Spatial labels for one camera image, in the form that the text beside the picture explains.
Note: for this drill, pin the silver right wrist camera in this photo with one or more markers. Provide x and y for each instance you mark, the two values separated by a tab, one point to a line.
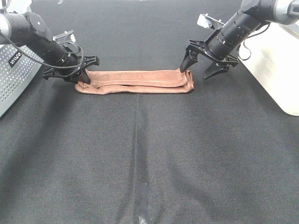
206	21

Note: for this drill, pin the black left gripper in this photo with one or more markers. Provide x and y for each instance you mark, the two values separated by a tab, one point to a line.
73	75

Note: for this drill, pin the black tablecloth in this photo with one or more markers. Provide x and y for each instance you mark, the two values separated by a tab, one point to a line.
224	153

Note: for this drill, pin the brown microfibre towel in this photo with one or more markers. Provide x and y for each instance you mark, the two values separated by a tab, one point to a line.
137	81

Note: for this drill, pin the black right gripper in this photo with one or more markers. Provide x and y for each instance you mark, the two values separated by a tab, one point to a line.
221	58

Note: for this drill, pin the grey perforated plastic basket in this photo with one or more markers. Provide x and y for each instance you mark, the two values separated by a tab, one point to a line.
16	72

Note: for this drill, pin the pale blue woven-pattern bin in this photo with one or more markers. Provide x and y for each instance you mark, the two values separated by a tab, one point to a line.
272	56

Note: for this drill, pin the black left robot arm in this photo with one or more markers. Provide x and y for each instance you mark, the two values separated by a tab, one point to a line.
64	58

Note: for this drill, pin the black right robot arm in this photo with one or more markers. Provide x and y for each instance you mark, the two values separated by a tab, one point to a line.
251	16

